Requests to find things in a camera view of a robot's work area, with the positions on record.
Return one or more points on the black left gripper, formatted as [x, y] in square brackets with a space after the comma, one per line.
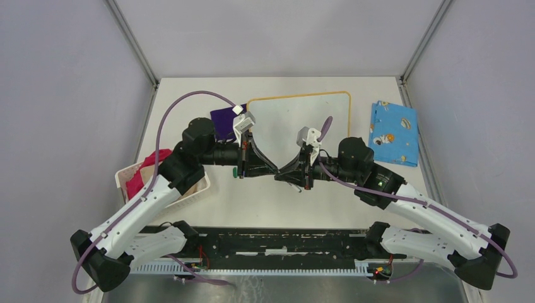
[252, 160]

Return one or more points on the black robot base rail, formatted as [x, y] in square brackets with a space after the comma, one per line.
[226, 248]

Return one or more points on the green capped whiteboard marker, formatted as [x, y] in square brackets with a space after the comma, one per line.
[296, 188]

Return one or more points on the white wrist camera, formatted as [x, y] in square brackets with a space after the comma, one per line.
[242, 123]
[310, 136]

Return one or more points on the white plastic basket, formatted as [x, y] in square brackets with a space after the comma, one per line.
[123, 175]

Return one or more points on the beige cloth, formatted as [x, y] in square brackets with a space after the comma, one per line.
[190, 190]

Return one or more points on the blue patterned cloth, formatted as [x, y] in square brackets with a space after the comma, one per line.
[394, 134]

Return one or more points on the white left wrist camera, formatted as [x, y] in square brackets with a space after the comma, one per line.
[242, 123]

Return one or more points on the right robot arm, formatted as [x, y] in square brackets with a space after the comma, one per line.
[472, 250]

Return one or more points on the yellow framed whiteboard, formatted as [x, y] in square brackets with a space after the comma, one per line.
[279, 119]

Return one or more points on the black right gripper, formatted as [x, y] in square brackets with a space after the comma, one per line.
[299, 171]

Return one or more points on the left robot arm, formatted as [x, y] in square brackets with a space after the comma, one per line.
[107, 254]

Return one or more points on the red cloth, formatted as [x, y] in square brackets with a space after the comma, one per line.
[134, 183]

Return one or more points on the purple cloth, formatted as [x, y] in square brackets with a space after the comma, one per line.
[223, 123]

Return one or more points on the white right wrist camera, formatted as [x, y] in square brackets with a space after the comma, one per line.
[310, 136]

